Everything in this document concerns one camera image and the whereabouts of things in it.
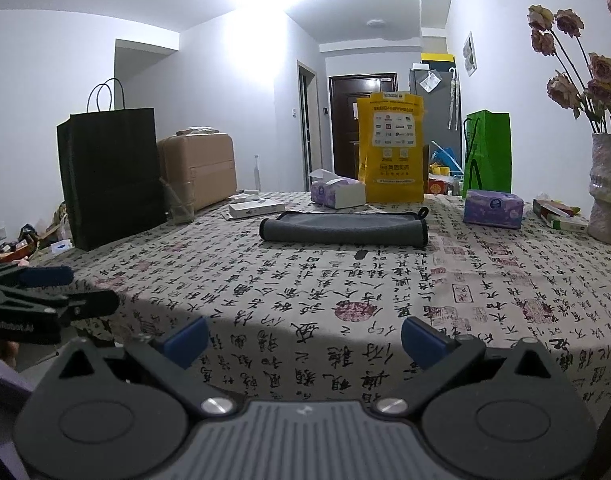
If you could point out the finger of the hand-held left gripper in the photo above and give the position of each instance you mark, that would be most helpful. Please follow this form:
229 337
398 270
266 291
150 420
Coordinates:
87 302
45 275

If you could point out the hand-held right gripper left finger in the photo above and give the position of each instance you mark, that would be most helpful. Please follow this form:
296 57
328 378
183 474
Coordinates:
184 343

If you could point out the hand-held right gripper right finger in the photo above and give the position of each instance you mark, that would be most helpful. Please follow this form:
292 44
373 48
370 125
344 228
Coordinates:
421 341

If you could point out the grey towel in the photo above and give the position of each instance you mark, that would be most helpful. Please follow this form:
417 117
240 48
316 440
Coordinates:
343 227

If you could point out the clutter on floor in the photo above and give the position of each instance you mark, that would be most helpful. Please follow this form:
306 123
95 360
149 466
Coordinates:
32 237

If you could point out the small black object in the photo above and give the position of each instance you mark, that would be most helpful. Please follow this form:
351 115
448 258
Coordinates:
361 255

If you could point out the black paper bag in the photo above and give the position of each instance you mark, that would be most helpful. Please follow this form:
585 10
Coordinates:
112 180

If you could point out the clear glass cup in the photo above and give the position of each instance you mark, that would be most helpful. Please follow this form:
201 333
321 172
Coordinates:
178 202

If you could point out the flat white box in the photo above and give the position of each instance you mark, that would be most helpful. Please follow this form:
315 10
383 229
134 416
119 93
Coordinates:
258 207

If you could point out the red box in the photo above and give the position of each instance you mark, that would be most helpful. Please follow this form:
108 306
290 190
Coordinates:
439 186

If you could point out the white purple tissue pack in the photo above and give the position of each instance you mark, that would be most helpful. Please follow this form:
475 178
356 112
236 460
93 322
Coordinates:
338 192

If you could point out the beige suitcase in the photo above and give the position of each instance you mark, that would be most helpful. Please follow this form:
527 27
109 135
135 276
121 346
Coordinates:
200 165

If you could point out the red green medicine boxes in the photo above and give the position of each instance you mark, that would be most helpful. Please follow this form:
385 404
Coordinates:
558 214

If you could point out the blue plastic bag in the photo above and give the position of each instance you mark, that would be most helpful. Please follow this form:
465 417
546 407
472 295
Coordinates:
448 155

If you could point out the yellow paper bag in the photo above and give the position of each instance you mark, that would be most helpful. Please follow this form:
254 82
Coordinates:
391 150

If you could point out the green paper bag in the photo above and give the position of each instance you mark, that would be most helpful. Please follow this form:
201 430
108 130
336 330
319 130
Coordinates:
488 155

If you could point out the brown door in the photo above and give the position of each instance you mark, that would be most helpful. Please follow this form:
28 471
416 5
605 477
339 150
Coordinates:
346 125

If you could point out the grey refrigerator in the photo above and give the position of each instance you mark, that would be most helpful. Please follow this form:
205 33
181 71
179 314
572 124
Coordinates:
435 110

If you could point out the white textured vase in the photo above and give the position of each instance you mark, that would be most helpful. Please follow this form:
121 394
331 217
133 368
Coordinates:
608 190

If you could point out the yellow box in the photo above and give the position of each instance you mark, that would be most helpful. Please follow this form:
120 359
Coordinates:
437 58

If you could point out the ceiling lamp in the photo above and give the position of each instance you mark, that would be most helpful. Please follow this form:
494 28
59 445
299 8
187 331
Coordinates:
377 23

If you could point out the dried roses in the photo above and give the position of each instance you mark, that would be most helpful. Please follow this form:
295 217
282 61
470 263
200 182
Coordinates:
598 67

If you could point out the wall picture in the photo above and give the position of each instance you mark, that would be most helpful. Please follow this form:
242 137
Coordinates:
470 53

